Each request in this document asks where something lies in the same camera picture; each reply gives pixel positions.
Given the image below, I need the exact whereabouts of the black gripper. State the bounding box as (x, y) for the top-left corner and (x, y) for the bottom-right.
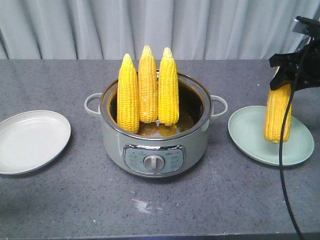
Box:
(269, 37), (320, 91)

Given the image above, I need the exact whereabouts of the yellow corn cob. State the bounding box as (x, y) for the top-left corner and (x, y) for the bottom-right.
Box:
(158, 47), (180, 126)
(264, 83), (292, 143)
(116, 53), (140, 133)
(138, 45), (158, 123)

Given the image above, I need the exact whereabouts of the light green plate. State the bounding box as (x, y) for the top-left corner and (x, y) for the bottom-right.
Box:
(228, 106), (315, 167)

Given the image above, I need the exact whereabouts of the green electric cooking pot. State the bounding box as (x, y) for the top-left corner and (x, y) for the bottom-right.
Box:
(84, 73), (228, 178)

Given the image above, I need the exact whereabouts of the white curtain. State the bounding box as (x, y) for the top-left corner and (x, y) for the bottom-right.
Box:
(0, 0), (320, 60)

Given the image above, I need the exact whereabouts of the cream white plate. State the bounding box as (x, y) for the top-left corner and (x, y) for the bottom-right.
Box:
(0, 110), (71, 175)

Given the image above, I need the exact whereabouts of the black cable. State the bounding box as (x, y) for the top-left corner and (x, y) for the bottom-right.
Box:
(278, 34), (316, 240)

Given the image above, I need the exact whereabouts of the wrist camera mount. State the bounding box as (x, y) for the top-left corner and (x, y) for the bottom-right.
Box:
(292, 16), (320, 39)

